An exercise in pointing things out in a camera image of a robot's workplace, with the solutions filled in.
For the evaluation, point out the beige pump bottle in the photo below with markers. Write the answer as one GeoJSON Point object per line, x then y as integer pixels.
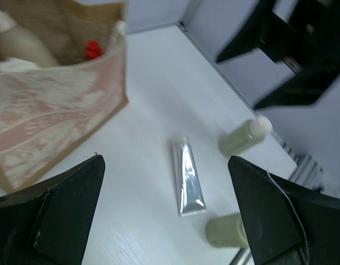
{"type": "Point", "coordinates": [18, 42]}

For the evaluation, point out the green bottle front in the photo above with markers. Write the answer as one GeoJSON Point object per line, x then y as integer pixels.
{"type": "Point", "coordinates": [226, 232]}

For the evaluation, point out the jute canvas tote bag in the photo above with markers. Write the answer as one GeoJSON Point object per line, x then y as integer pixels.
{"type": "Point", "coordinates": [45, 114]}

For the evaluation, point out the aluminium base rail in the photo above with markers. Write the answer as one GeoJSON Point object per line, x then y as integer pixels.
{"type": "Point", "coordinates": [308, 173]}

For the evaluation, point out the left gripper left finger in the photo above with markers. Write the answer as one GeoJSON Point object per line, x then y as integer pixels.
{"type": "Point", "coordinates": [49, 222]}

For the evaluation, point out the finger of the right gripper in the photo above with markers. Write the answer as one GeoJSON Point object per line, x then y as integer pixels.
{"type": "Point", "coordinates": [305, 88]}
{"type": "Point", "coordinates": [250, 36]}

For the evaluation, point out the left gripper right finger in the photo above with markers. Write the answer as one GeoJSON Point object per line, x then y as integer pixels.
{"type": "Point", "coordinates": [285, 223]}

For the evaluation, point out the right aluminium frame post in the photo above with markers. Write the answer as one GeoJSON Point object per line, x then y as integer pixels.
{"type": "Point", "coordinates": [189, 13]}

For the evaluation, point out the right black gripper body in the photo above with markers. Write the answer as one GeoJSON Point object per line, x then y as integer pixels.
{"type": "Point", "coordinates": [310, 35]}

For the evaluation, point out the green dish soap bottle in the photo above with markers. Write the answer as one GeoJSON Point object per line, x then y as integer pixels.
{"type": "Point", "coordinates": [92, 50]}

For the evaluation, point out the silver blue tube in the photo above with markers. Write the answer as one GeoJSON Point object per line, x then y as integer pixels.
{"type": "Point", "coordinates": [190, 197]}

